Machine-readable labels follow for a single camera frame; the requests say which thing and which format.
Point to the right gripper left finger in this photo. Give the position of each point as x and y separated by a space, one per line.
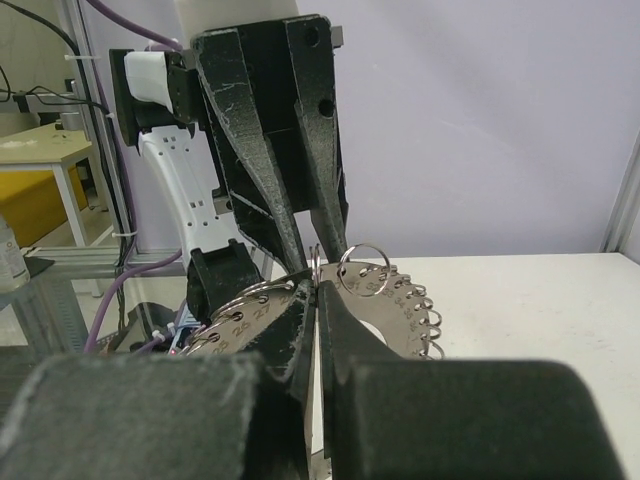
244 415

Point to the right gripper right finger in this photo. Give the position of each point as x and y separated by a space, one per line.
387 417

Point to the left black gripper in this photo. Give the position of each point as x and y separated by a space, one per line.
268 90

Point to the metal disc with key rings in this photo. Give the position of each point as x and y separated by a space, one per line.
394 307

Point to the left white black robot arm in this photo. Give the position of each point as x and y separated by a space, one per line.
160 111

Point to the white side table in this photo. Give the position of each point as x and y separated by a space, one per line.
48 148

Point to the clear plastic bottle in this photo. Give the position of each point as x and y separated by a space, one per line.
14 271

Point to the yellow box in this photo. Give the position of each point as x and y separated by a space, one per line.
31 204

